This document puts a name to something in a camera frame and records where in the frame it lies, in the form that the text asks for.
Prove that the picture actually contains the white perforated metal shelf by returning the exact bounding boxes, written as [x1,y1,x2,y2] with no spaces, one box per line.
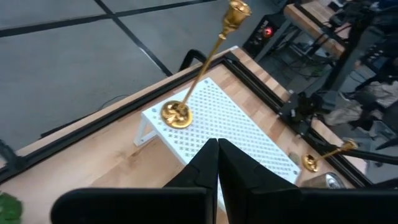
[133,77,302,212]

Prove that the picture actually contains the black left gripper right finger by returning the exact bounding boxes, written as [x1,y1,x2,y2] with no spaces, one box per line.
[218,138,398,224]

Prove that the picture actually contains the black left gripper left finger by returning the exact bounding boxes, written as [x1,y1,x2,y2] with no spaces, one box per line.
[50,138,220,224]

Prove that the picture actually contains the tall gold candlestick holder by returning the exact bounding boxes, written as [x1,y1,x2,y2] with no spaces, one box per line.
[160,0,252,130]

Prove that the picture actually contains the small greenish glass candle holder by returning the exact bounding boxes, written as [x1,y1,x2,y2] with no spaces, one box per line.
[287,151,302,166]

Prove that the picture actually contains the black aluminium table frame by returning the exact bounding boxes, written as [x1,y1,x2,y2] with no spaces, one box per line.
[0,49,374,189]

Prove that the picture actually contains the short gold candlestick holder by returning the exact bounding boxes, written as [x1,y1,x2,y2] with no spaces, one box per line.
[302,139,359,174]

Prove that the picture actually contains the wooden workbench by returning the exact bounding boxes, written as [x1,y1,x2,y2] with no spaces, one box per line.
[284,0,352,57]

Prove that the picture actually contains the black computer with red light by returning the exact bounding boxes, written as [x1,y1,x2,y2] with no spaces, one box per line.
[242,14,289,58]

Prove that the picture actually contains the green potted plant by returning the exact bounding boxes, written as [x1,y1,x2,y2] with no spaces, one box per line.
[0,192,24,224]

